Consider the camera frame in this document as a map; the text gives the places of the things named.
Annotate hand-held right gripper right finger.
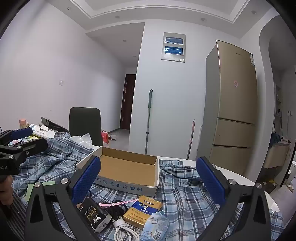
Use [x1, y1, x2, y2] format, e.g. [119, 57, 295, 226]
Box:
[195, 156, 272, 241]

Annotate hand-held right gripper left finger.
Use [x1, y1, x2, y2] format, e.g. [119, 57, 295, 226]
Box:
[24, 155, 102, 241]

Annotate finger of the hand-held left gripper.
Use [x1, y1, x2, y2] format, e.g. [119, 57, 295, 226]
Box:
[0, 138, 48, 163]
[0, 127, 33, 146]

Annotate black sachet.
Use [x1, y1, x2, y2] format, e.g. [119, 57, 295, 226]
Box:
[77, 196, 113, 233]

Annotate cardboard box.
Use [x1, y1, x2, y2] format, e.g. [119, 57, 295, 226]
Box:
[75, 146, 160, 195]

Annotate light blue tissue packet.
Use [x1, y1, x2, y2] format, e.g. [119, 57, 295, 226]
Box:
[140, 210, 170, 241]

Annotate person's left hand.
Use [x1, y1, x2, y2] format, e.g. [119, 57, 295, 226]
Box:
[0, 176, 14, 205]

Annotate pile of coloured papers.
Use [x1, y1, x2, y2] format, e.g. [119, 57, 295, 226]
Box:
[10, 136, 41, 147]

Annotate white and blue tissue box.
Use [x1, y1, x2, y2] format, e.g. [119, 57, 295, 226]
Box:
[29, 123, 56, 139]

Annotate grey bag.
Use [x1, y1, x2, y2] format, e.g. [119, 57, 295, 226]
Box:
[41, 116, 70, 134]

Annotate blue plaid shirt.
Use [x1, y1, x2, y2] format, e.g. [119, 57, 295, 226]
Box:
[11, 132, 285, 241]

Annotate pink paper strip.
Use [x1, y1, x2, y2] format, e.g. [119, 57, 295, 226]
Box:
[99, 199, 139, 207]

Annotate clear plastic bag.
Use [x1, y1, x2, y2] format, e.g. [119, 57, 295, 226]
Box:
[69, 133, 95, 149]

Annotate dark grey chair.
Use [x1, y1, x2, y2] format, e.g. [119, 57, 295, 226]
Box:
[69, 107, 103, 147]

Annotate gold and blue cigarette pack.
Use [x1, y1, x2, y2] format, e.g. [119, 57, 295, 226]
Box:
[122, 195, 163, 230]

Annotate beige cabinet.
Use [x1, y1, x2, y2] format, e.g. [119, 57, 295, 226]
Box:
[264, 141, 290, 169]

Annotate blue cloth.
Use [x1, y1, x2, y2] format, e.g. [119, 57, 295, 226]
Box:
[270, 132, 282, 149]

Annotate gold refrigerator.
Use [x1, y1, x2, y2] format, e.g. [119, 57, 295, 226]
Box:
[196, 40, 258, 176]

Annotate dark wooden door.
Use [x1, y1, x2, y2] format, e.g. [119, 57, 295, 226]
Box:
[120, 74, 136, 130]

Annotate black cord bundle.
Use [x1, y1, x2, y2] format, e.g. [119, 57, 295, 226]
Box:
[109, 200, 129, 220]

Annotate pink handled broom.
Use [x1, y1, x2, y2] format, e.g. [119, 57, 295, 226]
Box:
[186, 120, 196, 160]

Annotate white charging cable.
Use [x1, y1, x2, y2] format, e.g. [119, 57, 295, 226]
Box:
[112, 219, 140, 241]

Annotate green handled mop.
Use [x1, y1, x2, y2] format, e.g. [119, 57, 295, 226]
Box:
[145, 89, 153, 155]

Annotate wall shelf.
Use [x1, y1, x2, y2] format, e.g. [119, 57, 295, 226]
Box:
[274, 85, 283, 116]

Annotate wall electrical panel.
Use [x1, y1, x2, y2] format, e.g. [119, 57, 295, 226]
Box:
[161, 32, 186, 63]

